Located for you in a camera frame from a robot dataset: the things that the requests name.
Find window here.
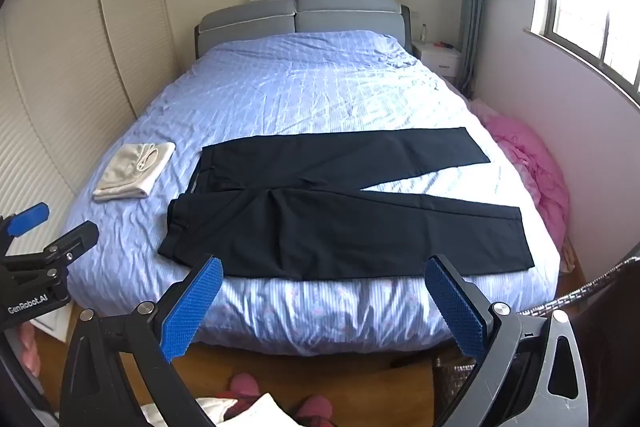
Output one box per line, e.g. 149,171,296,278
522,0,640,108

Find braided hose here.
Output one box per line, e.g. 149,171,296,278
515,252,640,315

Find pink slipper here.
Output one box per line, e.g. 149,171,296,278
295,396,335,427
219,372,261,403

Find black pants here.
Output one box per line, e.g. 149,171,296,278
157,126,535,282

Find folded beige cloth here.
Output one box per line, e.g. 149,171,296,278
92,141,177,202

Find floral striped bed sheet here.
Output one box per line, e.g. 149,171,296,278
65,29,561,355

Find grey padded headboard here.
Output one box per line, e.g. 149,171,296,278
194,0,415,60

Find white nightstand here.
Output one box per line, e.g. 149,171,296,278
417,42,463,82

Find pink blanket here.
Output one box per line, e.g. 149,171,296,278
470,99,571,253

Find dark wicker basket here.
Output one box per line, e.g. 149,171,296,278
432,354,481,427

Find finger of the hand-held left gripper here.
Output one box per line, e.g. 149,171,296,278
42,221,100,268
0,202,51,258

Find white cloth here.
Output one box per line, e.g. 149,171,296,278
140,392,301,427

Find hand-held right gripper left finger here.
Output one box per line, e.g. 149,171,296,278
59,255,223,427

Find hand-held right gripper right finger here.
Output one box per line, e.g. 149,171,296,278
424,254,590,427

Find cream louvred wardrobe door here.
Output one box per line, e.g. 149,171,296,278
95,0,182,120
0,0,138,218

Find person's left hand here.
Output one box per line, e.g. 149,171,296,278
17,324,42,378

